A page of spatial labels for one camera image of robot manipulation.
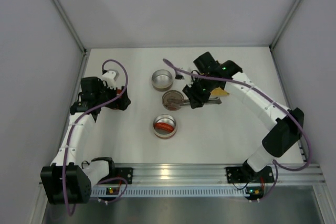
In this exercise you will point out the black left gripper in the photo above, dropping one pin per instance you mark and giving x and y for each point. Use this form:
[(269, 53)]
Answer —
[(121, 99)]

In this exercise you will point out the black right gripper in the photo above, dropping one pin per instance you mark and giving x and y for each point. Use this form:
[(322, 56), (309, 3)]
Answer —
[(196, 95)]

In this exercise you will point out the metal tongs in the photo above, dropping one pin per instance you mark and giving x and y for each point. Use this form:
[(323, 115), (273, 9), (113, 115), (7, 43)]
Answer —
[(186, 102)]

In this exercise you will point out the red fried chicken piece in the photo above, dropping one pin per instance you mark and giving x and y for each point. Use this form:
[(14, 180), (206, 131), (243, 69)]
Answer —
[(173, 107)]

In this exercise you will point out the red sausage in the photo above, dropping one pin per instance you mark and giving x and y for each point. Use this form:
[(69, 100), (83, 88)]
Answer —
[(164, 126)]

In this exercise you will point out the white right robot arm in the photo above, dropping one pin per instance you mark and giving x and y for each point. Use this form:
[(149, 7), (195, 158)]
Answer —
[(283, 124)]

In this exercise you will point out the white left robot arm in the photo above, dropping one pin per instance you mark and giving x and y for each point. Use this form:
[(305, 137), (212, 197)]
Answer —
[(81, 122)]

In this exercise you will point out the beige round lid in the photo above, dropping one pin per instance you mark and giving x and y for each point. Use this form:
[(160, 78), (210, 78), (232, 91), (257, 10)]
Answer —
[(172, 94)]

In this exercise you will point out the woven bamboo tray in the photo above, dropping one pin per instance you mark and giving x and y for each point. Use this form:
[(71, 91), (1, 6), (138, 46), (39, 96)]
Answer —
[(219, 93)]

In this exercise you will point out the beige metal container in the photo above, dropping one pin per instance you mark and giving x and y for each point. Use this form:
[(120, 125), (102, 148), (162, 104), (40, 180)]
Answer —
[(162, 80)]

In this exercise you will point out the red metal container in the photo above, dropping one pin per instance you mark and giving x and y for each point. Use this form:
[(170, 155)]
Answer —
[(164, 118)]

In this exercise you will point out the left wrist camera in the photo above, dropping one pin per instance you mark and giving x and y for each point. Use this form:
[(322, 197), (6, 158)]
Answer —
[(110, 78)]

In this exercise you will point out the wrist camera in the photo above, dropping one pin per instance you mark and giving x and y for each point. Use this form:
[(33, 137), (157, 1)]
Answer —
[(181, 76), (110, 78)]

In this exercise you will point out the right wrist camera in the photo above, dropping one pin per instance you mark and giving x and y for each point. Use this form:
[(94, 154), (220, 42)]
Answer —
[(181, 76)]

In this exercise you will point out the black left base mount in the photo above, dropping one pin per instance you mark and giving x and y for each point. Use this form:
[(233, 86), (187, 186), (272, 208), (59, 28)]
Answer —
[(124, 172)]

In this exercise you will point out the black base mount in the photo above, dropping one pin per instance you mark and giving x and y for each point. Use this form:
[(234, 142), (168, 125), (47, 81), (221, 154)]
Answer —
[(243, 175), (124, 172)]

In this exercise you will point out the aluminium rail frame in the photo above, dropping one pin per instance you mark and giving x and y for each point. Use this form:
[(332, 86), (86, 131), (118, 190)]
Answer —
[(170, 175)]

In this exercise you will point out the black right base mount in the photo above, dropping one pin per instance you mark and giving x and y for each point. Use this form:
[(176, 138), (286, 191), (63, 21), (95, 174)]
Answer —
[(243, 175)]

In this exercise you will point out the grey slotted cable duct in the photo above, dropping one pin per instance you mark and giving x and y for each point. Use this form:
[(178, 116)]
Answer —
[(184, 191)]

